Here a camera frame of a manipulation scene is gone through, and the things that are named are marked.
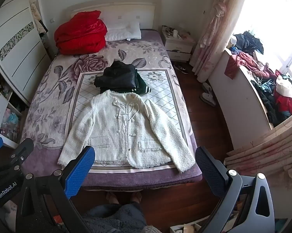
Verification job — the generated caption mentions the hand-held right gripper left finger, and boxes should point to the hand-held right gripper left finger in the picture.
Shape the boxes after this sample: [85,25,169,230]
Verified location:
[15,146,96,233]

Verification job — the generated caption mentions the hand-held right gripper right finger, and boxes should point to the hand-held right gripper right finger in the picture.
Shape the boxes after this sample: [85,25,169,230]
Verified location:
[195,147,275,233]

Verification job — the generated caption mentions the white tweed jacket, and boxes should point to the white tweed jacket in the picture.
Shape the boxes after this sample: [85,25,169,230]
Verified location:
[58,90,196,174]

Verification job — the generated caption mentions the pile of mixed clothes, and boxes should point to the pile of mixed clothes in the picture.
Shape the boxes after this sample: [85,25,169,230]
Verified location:
[225,30,292,127]

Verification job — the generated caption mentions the floral bed blanket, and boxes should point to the floral bed blanket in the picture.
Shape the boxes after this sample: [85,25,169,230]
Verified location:
[20,29,203,190]

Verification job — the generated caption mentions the person's grey fleece clothing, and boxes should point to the person's grey fleece clothing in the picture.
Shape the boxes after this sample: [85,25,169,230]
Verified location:
[82,202,161,233]

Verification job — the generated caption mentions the white paper box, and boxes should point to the white paper box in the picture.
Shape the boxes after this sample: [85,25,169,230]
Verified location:
[170,222,205,233]

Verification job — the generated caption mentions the pink floral loose curtain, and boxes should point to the pink floral loose curtain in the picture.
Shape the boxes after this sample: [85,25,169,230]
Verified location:
[224,109,292,190]

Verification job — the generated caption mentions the white window bench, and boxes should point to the white window bench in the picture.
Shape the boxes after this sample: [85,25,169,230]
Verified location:
[207,48,275,151]

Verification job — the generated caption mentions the black folded jacket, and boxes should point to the black folded jacket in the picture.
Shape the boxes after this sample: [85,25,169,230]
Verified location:
[94,61,140,94]

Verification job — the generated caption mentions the dark green folded garment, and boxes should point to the dark green folded garment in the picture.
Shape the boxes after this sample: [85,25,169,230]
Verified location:
[133,70,153,97]

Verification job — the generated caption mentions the dark sneakers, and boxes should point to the dark sneakers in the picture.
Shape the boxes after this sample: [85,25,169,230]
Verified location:
[173,63,189,75]

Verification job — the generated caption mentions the white wardrobe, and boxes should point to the white wardrobe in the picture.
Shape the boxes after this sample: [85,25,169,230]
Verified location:
[0,0,52,108]

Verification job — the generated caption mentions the red quilt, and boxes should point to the red quilt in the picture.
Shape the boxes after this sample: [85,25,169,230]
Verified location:
[54,10,108,55]

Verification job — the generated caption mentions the white nightstand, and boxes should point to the white nightstand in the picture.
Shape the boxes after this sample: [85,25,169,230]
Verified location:
[161,25,196,63]

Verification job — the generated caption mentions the pink floral tied curtain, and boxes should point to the pink floral tied curtain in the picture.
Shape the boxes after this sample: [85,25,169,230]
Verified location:
[192,0,253,82]

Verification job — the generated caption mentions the cream hanging cloth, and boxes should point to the cream hanging cloth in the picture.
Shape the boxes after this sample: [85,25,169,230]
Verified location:
[31,0,48,35]

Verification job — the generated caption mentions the white pillow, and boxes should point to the white pillow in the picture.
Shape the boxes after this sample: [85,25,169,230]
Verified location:
[105,21,142,42]

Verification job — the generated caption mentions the cream bed headboard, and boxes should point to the cream bed headboard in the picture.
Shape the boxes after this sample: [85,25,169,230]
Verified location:
[64,0,162,31]

